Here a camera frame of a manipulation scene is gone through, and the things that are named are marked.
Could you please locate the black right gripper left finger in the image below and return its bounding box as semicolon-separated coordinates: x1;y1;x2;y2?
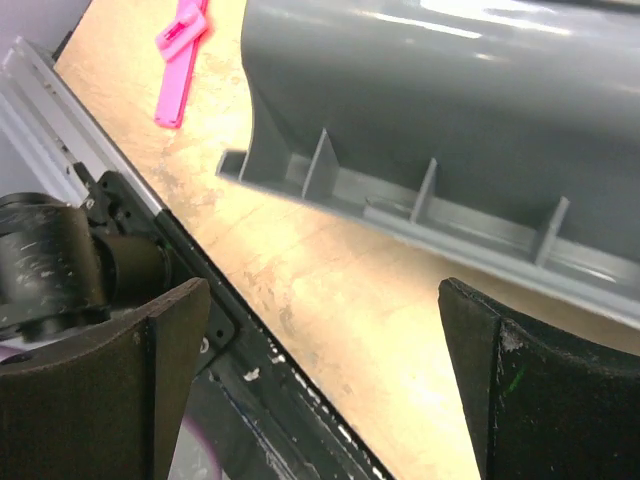
1;278;211;479

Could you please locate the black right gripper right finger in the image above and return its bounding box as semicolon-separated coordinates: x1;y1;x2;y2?
438;278;639;479

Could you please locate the grey plastic crate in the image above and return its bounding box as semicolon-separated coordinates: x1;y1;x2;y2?
218;1;639;327

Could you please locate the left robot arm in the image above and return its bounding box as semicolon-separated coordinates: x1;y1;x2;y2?
1;192;173;342

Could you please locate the pink plastic clip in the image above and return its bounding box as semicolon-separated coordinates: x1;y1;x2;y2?
154;1;209;129

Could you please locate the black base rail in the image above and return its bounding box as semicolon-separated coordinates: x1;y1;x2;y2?
72;164;389;479

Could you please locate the aluminium table frame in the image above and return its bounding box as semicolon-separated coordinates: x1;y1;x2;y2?
1;37;165;215

